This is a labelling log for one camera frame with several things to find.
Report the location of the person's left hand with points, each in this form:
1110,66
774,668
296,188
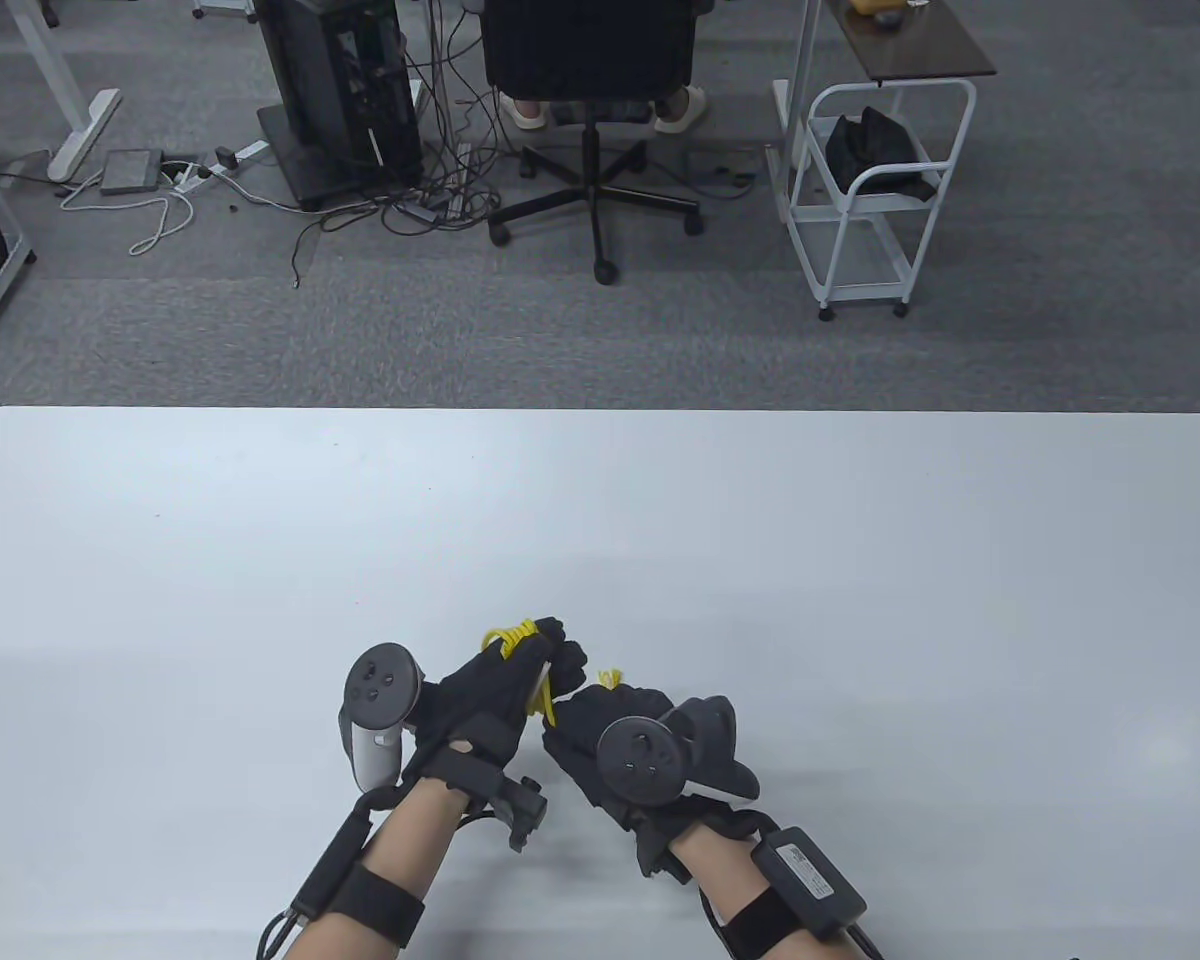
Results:
490,700

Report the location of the person's right hand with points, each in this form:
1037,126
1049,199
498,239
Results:
580,730

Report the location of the grey white handheld controller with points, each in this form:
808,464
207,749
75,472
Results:
640,760
380,680

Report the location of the black sensor box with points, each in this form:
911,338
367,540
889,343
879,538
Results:
810,880
332,860

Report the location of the white rolling cart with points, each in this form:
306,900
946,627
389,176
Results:
853,250
920,45

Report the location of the white power strip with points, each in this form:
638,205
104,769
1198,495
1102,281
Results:
240,155

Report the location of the grey flat box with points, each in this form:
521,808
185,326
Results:
130,172

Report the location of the black bag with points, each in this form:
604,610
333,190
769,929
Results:
870,150

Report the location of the black computer tower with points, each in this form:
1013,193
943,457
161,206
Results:
305,70

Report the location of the black office chair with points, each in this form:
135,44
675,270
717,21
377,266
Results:
590,40

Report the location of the white desk leg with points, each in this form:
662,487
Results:
70,120

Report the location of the small yellow object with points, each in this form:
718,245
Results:
875,6

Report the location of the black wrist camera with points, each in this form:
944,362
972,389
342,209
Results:
520,810

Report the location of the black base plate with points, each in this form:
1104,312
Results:
305,185

